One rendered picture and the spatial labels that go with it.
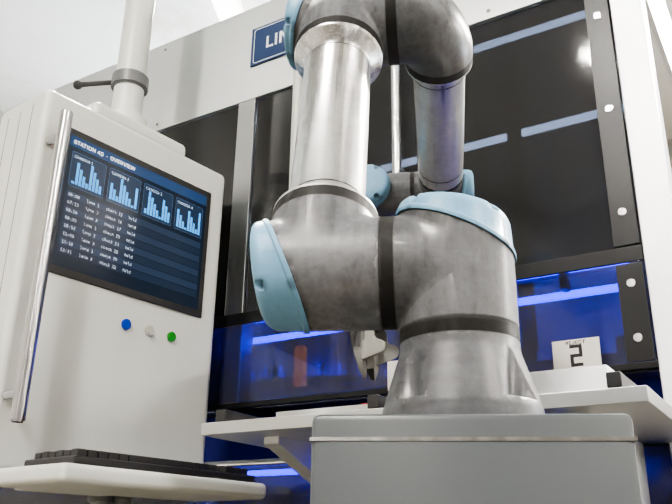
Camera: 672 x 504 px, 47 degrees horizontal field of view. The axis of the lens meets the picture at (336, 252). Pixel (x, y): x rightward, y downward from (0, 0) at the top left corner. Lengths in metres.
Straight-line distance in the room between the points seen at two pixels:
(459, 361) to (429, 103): 0.55
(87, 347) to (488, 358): 1.02
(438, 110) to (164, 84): 1.33
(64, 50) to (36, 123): 3.05
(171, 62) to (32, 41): 2.36
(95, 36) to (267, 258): 3.84
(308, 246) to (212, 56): 1.58
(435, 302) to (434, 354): 0.05
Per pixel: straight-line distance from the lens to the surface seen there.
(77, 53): 4.71
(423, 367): 0.71
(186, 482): 1.41
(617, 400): 1.03
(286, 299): 0.75
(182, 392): 1.72
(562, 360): 1.48
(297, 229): 0.77
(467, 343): 0.71
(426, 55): 1.07
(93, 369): 1.59
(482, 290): 0.73
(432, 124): 1.20
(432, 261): 0.74
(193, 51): 2.36
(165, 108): 2.32
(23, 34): 4.67
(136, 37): 1.99
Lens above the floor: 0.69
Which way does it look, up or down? 21 degrees up
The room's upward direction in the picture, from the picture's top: 1 degrees clockwise
